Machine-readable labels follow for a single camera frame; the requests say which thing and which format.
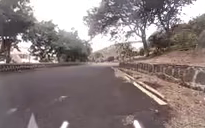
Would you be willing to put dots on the brown dirt strip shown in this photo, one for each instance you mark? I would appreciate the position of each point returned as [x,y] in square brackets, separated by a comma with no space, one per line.
[186,106]

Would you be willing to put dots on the large dark tree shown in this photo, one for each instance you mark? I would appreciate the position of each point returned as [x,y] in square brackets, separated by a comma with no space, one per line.
[6,23]

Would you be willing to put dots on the stone retaining wall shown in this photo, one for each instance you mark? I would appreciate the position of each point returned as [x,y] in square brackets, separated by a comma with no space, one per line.
[190,75]

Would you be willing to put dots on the bushes on slope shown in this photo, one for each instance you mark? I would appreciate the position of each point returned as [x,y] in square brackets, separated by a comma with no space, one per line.
[190,33]

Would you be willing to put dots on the robot's own part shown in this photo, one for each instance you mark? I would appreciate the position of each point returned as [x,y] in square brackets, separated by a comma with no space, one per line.
[137,124]
[64,125]

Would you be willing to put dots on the dark asphalt road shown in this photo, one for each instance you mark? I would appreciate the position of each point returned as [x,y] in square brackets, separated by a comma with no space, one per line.
[80,93]

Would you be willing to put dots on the tall spreading tree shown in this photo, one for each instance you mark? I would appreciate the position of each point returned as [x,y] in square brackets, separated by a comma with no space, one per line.
[144,36]

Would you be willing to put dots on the low stone roadside wall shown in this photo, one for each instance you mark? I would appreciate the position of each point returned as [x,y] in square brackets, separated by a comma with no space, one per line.
[26,66]

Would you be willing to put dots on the group of trees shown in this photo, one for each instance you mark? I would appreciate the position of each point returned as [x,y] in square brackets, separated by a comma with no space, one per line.
[61,45]

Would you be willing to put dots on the distant hill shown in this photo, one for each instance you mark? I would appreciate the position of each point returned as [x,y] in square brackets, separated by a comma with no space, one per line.
[105,52]

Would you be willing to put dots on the pale concrete kerb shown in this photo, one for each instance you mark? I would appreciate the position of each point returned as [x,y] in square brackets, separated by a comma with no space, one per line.
[146,90]

